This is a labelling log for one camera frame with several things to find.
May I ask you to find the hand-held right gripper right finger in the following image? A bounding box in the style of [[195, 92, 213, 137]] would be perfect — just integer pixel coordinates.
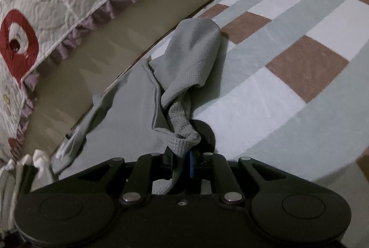
[[188, 149, 286, 206]]

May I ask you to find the dark grey folded garment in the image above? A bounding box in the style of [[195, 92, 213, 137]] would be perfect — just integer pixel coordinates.
[[13, 163, 36, 208]]

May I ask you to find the checked pastel rug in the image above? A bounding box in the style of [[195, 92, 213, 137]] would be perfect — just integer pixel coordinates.
[[55, 0, 369, 191]]

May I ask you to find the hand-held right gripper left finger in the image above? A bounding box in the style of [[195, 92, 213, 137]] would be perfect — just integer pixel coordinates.
[[76, 149, 177, 206]]

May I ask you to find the thick white folded garment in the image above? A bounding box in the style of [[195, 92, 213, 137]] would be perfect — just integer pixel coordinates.
[[31, 149, 59, 183]]

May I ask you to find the grey knit sweater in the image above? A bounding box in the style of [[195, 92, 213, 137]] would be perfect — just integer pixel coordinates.
[[53, 18, 222, 197]]

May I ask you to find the cream folded garment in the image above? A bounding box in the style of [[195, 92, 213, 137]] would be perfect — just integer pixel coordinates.
[[0, 158, 18, 234]]

